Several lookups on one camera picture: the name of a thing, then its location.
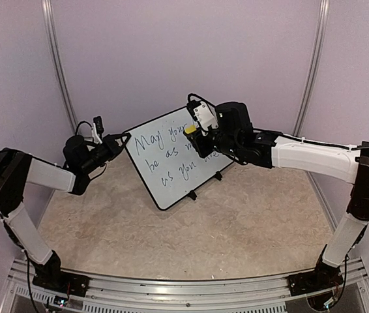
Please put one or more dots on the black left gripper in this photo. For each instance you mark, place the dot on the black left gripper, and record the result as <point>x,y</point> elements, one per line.
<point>112,145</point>

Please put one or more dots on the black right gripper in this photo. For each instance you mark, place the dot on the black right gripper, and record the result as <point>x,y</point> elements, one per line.
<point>196,139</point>

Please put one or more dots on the yellow whiteboard eraser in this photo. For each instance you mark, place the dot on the yellow whiteboard eraser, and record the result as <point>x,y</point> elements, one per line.
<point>189,130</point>

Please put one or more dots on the black framed whiteboard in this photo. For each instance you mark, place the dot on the black framed whiteboard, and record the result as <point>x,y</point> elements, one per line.
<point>166,162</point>

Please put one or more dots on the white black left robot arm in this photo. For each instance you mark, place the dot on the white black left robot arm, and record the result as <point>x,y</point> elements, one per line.
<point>18,169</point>

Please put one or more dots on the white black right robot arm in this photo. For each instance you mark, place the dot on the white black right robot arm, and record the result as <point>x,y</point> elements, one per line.
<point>227,129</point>

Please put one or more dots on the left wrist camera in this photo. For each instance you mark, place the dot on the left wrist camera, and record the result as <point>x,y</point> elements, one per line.
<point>97,130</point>

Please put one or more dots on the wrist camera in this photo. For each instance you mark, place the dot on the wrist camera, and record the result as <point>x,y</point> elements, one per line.
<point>200,111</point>
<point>97,130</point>

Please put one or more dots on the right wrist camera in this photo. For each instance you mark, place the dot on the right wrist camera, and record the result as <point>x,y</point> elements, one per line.
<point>200,111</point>

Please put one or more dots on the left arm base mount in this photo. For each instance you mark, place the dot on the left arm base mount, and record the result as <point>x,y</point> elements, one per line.
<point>67,283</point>

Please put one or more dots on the front aluminium rail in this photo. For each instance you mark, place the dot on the front aluminium rail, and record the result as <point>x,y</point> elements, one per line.
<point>107,293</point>

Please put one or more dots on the left aluminium frame post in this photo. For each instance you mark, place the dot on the left aluminium frame post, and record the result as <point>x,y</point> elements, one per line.
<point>51,32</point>

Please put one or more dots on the aluminium frame post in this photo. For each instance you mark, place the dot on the aluminium frame post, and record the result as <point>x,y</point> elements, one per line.
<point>324,6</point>
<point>51,32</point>

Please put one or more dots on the right aluminium frame post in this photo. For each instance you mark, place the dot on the right aluminium frame post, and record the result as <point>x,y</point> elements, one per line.
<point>324,6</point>

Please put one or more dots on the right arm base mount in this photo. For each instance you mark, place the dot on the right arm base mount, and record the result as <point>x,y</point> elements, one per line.
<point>312,281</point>

